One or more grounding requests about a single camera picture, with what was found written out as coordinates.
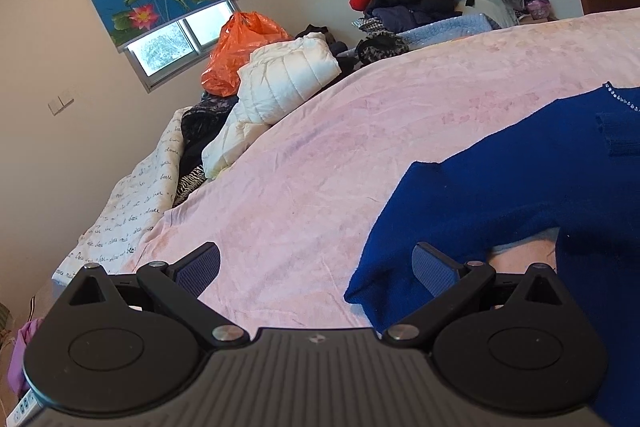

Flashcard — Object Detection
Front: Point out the blue knit sweater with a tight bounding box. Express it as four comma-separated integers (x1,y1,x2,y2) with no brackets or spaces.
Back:
344,84,639,426

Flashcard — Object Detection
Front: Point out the white script print quilt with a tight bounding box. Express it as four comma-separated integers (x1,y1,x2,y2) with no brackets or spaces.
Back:
52,108,186,285

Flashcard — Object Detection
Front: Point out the pink floral bed sheet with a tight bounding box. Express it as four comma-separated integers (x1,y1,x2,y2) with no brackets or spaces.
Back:
126,10,639,331

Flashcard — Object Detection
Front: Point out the window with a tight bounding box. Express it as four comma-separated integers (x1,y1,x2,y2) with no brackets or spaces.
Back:
122,0,238,92

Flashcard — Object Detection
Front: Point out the white puffer jacket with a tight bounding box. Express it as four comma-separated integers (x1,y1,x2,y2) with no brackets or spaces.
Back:
202,32,341,180

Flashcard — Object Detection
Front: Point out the light blue folded blanket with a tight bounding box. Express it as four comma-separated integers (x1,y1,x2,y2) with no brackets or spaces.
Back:
397,13,501,51

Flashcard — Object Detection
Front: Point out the leopard print garment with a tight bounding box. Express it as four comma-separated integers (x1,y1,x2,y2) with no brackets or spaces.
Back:
356,31,409,65

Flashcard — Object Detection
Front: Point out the purple bag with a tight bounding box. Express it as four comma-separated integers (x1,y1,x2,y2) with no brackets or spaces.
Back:
526,0,552,20

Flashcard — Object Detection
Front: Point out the orange plastic bag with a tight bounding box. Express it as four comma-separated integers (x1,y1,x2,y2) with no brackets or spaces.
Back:
201,12,292,98

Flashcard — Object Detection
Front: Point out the clear plastic bag of bedding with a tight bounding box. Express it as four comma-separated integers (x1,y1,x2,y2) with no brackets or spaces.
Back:
456,0,523,28

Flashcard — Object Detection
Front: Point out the white wall switch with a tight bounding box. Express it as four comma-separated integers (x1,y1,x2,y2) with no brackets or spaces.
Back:
48,91,75,116

